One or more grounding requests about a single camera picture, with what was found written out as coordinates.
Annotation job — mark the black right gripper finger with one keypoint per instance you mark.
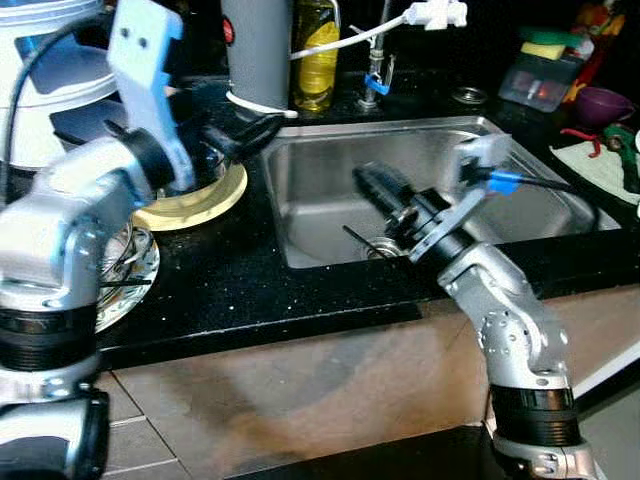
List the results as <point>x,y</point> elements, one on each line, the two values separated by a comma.
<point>378,196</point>
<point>388,180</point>

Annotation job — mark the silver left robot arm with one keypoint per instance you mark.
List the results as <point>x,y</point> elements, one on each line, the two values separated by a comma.
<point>50,230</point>

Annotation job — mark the brown kitchen cabinet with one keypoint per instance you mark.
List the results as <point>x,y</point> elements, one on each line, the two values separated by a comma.
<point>350,370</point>

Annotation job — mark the yellow plate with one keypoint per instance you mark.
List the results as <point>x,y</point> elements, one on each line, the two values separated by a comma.
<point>200,200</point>

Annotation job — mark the stainless steel sink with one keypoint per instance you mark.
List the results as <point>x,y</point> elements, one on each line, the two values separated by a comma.
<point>310,170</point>

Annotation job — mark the grey electric kettle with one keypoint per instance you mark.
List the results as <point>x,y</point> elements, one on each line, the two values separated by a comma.
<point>258,50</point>

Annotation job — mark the yellow oil bottle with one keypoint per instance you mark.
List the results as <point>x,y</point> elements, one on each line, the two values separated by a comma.
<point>316,70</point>

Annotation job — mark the metal faucet with blue tape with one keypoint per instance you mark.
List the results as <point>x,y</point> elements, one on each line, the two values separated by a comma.
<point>375,80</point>

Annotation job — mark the pale green cloth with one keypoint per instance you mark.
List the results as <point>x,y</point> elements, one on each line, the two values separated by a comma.
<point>590,175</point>

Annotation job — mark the floral print plate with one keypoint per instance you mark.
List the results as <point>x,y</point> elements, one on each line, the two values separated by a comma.
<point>140,305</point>

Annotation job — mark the purple cup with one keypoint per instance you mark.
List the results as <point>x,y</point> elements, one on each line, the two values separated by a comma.
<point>600,105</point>

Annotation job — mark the green yellow sponge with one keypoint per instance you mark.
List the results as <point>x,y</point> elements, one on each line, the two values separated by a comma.
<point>550,42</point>

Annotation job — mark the red yellow snack bag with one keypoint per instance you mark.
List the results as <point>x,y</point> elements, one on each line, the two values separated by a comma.
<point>600,25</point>

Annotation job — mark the black floor mat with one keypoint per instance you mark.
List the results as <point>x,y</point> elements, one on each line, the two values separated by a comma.
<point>380,460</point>

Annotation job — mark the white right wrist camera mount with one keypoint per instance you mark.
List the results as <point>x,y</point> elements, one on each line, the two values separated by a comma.
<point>478,155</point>

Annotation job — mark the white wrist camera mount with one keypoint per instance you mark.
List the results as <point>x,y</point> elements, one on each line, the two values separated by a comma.
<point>478,155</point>
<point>150,60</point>

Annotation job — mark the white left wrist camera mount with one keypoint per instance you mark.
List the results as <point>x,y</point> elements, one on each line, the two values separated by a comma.
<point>150,60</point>

